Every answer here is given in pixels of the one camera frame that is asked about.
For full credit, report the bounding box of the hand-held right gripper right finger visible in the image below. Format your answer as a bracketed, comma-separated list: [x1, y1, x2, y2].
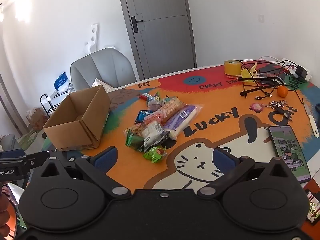
[197, 147, 292, 201]

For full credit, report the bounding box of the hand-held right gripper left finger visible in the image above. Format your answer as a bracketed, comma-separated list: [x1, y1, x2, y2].
[39, 146, 132, 201]

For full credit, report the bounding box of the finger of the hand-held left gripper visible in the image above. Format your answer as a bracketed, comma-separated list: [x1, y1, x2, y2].
[0, 149, 27, 159]
[15, 151, 51, 173]

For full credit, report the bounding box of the dark green snack packet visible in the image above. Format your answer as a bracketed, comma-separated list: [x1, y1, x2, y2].
[125, 129, 145, 152]

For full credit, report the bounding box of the brown snack packet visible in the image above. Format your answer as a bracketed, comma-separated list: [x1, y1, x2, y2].
[127, 123, 146, 134]

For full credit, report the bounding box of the cardboard box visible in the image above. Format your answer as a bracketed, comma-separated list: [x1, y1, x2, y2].
[43, 85, 111, 151]

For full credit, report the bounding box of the bright green snack packet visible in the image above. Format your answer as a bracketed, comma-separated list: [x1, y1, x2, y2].
[143, 146, 167, 162]

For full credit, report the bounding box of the white cracker packet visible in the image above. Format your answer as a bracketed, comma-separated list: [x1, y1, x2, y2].
[141, 120, 171, 153]

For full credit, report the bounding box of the blue snack packet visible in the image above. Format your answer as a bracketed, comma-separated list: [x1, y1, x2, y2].
[135, 109, 152, 123]

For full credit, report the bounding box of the purple wafer packet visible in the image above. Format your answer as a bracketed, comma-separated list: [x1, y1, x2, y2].
[162, 104, 204, 140]

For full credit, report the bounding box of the orange cracker packet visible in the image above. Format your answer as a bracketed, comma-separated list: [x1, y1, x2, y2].
[144, 97, 187, 125]

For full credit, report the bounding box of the person's left hand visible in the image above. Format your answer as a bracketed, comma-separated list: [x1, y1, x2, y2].
[0, 183, 12, 239]

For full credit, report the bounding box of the grey sofa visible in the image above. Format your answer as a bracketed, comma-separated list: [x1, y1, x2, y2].
[0, 134, 23, 153]

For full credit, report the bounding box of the green floor mat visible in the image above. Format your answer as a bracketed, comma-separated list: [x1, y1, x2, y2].
[19, 130, 40, 148]

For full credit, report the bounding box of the brown floor carton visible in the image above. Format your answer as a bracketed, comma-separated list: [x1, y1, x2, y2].
[26, 108, 49, 130]

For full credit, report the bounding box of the black shoe rack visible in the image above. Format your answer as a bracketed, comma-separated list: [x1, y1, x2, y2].
[40, 90, 71, 118]

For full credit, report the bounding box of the colourful printed table mat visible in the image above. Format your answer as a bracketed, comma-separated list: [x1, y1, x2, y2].
[45, 64, 320, 230]

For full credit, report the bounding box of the black smartphone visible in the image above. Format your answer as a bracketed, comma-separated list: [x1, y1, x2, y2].
[268, 125, 311, 183]

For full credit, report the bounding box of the white patterned cushion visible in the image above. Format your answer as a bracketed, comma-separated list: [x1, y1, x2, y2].
[91, 78, 113, 92]

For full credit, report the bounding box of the bunch of keys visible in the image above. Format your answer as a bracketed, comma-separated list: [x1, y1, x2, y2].
[269, 100, 293, 123]

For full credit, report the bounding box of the blue plastic bag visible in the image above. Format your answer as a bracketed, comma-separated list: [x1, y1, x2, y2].
[54, 72, 68, 90]

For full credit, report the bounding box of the yellow plastic toy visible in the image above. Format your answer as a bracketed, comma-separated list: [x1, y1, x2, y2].
[240, 64, 259, 79]

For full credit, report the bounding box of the yellow tape roll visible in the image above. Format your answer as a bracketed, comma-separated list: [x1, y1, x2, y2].
[224, 60, 242, 76]

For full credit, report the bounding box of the grey armchair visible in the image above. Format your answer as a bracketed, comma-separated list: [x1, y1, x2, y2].
[70, 47, 137, 93]

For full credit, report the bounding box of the black-framed screen device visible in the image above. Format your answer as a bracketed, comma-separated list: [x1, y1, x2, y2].
[304, 180, 320, 225]

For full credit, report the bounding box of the black charger block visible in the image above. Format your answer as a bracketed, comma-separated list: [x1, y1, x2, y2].
[295, 65, 308, 79]

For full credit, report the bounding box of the white power strip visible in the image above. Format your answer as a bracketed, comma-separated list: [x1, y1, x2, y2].
[281, 57, 312, 81]

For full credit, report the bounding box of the white foam board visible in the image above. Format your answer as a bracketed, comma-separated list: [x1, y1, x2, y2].
[84, 23, 99, 54]

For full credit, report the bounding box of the grey door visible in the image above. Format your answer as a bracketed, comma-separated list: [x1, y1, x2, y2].
[116, 0, 197, 80]

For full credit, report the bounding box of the tangle of black cables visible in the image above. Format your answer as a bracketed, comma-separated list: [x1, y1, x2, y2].
[237, 59, 304, 104]

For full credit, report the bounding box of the white-handled knife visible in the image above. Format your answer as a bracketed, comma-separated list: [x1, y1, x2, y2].
[303, 102, 320, 138]

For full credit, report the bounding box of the black door handle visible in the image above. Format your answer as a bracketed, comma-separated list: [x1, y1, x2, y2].
[131, 16, 144, 33]

